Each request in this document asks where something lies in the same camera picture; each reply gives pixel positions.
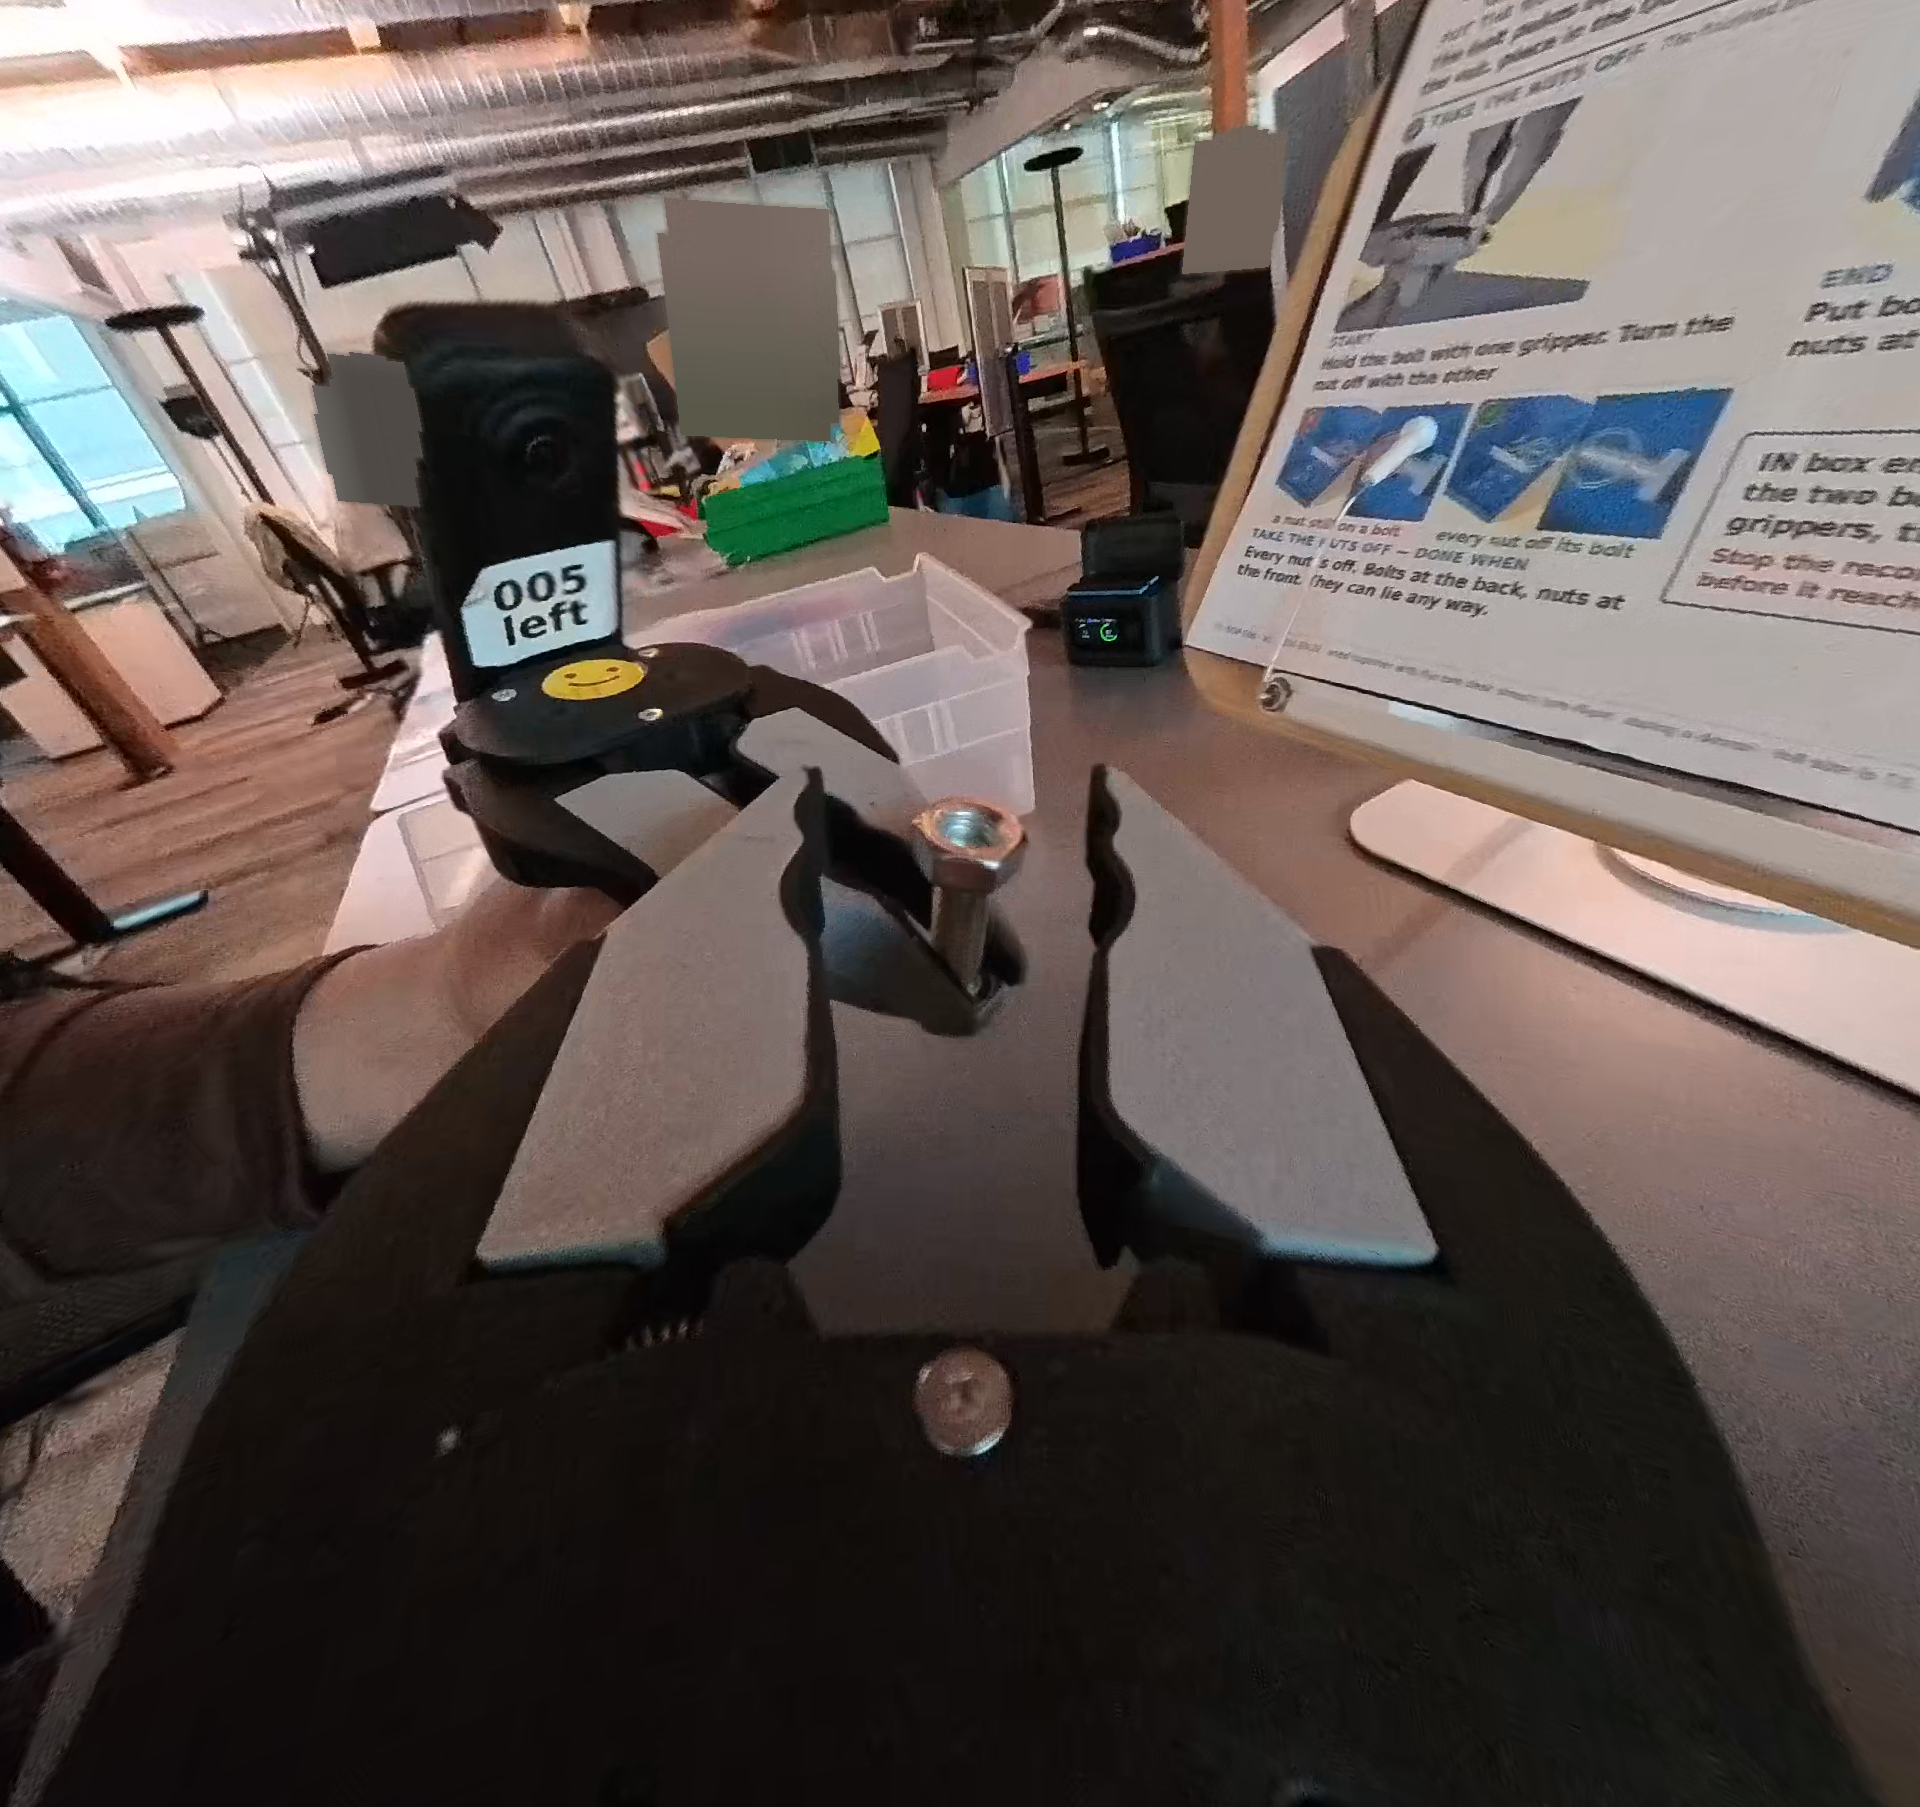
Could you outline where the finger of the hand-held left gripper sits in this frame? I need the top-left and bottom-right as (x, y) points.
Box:
(750, 726), (1034, 1042)
(575, 773), (795, 893)

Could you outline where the silver ceiling duct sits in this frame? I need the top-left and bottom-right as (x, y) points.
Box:
(0, 15), (959, 181)

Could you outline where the black hanging monitor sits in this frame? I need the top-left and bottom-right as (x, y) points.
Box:
(303, 191), (505, 293)

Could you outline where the black floor lamp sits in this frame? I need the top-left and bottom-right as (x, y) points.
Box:
(1034, 143), (1114, 475)

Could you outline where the green plastic bin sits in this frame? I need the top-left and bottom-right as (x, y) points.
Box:
(699, 456), (892, 566)

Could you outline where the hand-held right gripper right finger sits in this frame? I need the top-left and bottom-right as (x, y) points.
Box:
(1077, 764), (1446, 1276)

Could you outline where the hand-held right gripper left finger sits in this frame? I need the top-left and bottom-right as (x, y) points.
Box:
(474, 767), (844, 1276)

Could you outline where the steel hex nut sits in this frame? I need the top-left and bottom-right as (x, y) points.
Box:
(913, 798), (1029, 893)

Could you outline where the clear plastic bin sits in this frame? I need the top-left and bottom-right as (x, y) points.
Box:
(622, 552), (1043, 822)

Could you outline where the printed instruction sheet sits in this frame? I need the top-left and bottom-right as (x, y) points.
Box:
(1189, 0), (1920, 835)

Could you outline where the small black display device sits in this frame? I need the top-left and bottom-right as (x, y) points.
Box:
(1060, 513), (1189, 671)

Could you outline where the steel hex bolt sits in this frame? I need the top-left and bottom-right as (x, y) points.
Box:
(928, 868), (1029, 1036)

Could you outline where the person's left hand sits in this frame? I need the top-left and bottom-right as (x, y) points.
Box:
(293, 881), (637, 1176)

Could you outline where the wooden post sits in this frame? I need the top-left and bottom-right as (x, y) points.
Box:
(1199, 0), (1257, 135)
(0, 509), (180, 788)

